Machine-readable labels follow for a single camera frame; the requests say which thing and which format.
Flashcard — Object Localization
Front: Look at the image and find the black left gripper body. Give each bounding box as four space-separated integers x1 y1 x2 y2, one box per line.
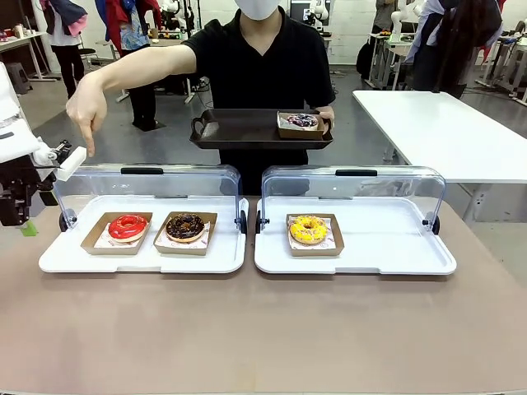
0 155 58 227

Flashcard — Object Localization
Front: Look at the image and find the person left hand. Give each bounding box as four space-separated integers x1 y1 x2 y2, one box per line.
319 105 335 137

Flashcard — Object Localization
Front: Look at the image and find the brown cardboard donut tray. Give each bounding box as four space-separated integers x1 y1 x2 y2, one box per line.
277 109 326 139
286 212 345 258

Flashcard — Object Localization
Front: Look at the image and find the purple drizzled donut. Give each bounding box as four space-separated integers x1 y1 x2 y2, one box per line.
285 113 319 129

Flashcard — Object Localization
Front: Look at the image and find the white background workbench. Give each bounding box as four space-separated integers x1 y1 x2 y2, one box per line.
0 28 57 82

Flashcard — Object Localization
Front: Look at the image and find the white cylindrical air purifier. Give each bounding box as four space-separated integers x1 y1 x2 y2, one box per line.
0 61 21 120

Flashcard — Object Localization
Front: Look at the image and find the person right hand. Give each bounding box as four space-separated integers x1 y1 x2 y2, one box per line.
65 73 109 158

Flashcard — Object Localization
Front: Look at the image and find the person with long dark hair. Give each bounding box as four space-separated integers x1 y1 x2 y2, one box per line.
405 0 504 100

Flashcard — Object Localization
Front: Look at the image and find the grey plastic stool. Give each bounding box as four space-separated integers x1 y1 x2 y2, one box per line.
4 61 33 95

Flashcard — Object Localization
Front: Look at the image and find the person torso black shirt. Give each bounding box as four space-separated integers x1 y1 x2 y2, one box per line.
180 6 337 194

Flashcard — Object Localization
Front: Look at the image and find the red glazed donut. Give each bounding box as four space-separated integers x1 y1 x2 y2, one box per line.
107 213 149 244

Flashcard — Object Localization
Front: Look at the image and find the white display tray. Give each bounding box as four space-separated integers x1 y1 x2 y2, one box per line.
254 195 459 276
38 195 250 275

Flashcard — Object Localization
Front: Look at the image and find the person in white shirt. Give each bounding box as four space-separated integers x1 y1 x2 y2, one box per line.
40 0 90 100

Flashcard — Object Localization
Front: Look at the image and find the white paper liner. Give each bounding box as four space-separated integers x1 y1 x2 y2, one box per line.
158 221 211 252
93 221 145 250
278 113 324 131
289 217 334 251

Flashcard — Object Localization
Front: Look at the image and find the clear hinged display lid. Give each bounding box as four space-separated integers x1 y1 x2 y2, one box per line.
255 164 448 235
51 162 250 234

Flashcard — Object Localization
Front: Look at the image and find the white rectangular table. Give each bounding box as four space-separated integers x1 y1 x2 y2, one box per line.
352 89 527 221

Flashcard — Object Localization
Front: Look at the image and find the white face mask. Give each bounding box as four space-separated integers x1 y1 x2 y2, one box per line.
238 0 283 21

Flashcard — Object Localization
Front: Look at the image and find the yellow sprinkled donut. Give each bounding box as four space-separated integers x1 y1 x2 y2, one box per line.
287 214 329 245

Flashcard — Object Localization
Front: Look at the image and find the chocolate glazed donut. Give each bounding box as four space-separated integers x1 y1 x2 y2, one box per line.
165 211 206 243

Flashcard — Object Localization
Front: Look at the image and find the dark brown serving tray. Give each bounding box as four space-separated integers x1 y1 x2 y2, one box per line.
189 108 334 150

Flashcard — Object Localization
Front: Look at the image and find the person right forearm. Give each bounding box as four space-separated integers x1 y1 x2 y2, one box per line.
96 40 198 91

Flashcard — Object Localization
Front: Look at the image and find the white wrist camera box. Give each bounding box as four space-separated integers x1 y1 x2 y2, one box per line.
54 146 88 182

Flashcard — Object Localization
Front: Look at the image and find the person in blue patterned shirt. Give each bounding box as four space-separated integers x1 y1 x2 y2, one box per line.
95 0 162 131

